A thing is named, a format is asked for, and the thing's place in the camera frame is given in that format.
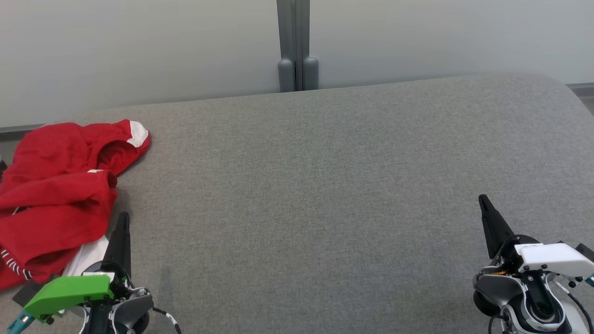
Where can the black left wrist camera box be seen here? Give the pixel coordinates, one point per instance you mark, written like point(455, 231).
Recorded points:
point(25, 292)

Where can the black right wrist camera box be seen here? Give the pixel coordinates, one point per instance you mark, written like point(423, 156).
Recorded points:
point(587, 253)

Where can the grey partition joint post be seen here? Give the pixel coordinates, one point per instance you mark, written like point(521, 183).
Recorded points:
point(297, 46)

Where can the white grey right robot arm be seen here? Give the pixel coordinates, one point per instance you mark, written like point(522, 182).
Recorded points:
point(499, 285)

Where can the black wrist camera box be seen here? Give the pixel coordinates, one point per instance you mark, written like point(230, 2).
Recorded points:
point(25, 292)
point(587, 253)

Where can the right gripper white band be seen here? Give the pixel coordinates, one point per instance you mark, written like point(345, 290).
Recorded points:
point(552, 260)

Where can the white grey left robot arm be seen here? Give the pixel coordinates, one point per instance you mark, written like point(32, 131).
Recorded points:
point(134, 306)

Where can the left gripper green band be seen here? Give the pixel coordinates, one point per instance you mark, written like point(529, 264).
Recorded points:
point(69, 292)

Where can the pale grey partition panel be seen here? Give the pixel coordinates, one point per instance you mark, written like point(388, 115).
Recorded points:
point(139, 46)
point(441, 37)

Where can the red basketball jersey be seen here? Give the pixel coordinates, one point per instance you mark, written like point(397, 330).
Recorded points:
point(55, 185)

